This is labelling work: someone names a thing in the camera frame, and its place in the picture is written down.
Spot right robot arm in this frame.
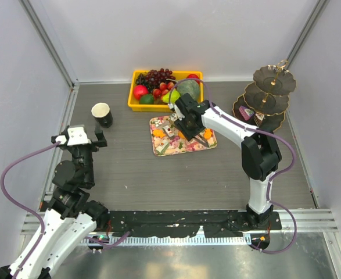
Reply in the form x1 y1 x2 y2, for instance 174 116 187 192
168 94 282 229

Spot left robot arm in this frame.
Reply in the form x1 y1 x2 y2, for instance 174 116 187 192
0 124 109 278

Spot green melon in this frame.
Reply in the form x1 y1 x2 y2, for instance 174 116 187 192
176 80 200 101

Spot metal serving tongs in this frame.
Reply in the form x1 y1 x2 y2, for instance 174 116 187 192
193 132 215 148

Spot three-tier black cake stand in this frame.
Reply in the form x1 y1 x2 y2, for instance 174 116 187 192
232 60 297 131

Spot floral serving tray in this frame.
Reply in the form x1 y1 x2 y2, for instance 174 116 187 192
149 116 217 157

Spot green lime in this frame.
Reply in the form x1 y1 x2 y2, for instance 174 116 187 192
139 94 155 105

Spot orange fish cookie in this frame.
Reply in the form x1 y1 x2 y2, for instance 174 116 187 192
153 130 165 138
203 128 213 140

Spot chocolate cake slice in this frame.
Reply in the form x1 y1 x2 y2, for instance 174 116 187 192
254 113 265 127

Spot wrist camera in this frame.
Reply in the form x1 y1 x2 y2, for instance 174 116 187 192
168 103 185 120
51 125 92 146

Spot green white cake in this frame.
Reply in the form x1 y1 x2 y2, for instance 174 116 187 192
156 142 169 155

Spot red cherries cluster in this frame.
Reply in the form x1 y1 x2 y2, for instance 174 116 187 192
152 81 175 99

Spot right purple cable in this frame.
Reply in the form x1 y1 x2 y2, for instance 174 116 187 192
167 78 298 255

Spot red apple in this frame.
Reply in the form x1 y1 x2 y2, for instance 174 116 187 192
133 85 149 100

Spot dark red grape bunch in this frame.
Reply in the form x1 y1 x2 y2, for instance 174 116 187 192
135 68 175 90

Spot green pear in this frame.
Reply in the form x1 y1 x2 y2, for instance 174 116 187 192
161 90 181 104

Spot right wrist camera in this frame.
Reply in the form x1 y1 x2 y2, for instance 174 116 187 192
168 103 185 120

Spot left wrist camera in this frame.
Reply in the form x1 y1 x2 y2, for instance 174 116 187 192
51 125 92 146

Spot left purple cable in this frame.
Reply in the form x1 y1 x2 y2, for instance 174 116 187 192
0 141 65 279

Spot purple cable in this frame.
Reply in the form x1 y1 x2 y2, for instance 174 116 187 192
0 141 65 279
167 78 298 255

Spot black paper cup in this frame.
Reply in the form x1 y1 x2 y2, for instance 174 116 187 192
91 102 113 128

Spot yellow plastic fruit bin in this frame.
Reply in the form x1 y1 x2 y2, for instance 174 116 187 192
127 70 203 112

